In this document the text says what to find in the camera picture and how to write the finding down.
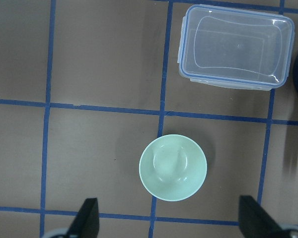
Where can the clear plastic lidded container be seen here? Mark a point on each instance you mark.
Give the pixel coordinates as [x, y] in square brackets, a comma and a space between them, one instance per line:
[234, 48]

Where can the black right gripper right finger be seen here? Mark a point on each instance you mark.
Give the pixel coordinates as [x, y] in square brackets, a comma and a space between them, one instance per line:
[255, 222]

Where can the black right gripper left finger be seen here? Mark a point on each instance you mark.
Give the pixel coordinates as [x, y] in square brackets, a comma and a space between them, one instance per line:
[86, 223]

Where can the green bowl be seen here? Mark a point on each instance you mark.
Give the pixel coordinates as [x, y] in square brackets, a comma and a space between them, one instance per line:
[173, 167]

